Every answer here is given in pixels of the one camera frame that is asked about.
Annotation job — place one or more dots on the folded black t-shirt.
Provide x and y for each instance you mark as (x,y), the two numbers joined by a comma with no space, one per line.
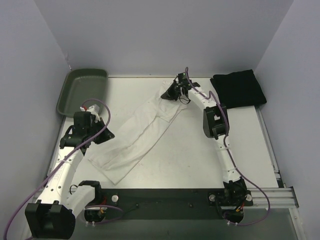
(238,89)

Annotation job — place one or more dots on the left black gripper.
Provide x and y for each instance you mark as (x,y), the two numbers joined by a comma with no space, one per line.
(100,133)

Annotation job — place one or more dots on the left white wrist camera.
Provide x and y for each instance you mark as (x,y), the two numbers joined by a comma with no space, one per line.
(91,108)

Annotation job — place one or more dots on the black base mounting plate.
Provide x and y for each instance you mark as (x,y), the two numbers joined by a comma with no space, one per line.
(164,204)

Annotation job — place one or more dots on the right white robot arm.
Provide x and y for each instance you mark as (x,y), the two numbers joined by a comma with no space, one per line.
(215,126)

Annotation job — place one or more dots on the aluminium extrusion rail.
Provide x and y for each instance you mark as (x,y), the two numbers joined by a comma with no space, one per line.
(279,198)

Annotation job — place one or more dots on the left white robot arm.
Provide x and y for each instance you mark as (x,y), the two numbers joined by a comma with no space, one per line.
(53,215)

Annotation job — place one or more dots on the white t-shirt with robot print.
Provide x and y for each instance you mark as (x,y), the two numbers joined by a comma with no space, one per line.
(136,137)

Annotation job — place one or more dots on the dark green plastic tray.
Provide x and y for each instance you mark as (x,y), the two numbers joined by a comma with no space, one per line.
(81,85)

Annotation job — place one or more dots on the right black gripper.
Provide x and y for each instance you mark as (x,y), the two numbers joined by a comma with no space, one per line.
(175,89)

